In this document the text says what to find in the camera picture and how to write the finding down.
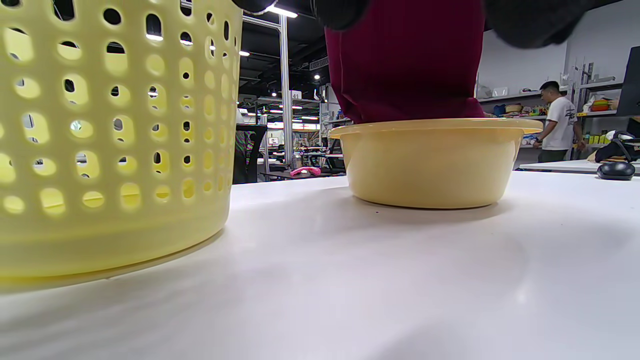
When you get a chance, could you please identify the person's left hand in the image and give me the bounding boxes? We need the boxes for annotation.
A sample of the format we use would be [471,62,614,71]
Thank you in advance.
[232,0,621,49]

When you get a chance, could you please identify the maroon shorts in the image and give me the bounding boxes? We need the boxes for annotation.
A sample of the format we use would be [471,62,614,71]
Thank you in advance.
[324,0,486,124]

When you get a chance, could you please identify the white storage shelf unit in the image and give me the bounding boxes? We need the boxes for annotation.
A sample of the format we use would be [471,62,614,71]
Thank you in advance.
[475,65,626,151]

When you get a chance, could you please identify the black monitor screen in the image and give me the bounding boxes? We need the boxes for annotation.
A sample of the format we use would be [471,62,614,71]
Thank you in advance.
[616,46,640,117]

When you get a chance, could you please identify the white side table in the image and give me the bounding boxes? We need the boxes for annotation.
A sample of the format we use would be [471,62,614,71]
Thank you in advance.
[519,159,640,176]

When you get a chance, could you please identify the black dome-shaped device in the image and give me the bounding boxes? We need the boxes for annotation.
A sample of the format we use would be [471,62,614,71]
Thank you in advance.
[597,161,637,181]

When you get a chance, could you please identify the yellow plastic basin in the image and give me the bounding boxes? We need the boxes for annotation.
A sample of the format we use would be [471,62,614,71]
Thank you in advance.
[328,118,544,210]

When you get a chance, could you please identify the black mesh office chair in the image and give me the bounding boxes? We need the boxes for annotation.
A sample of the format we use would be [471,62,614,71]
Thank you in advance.
[234,124,268,185]

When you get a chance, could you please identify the yellow perforated plastic basket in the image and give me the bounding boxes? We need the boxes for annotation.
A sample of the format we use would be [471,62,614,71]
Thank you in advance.
[0,0,244,293]

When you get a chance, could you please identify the black headset with strap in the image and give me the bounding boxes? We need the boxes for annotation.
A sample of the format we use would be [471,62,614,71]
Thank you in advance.
[594,131,640,164]

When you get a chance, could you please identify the aluminium frame post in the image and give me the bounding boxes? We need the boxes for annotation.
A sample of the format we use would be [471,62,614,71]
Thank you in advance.
[279,15,297,171]

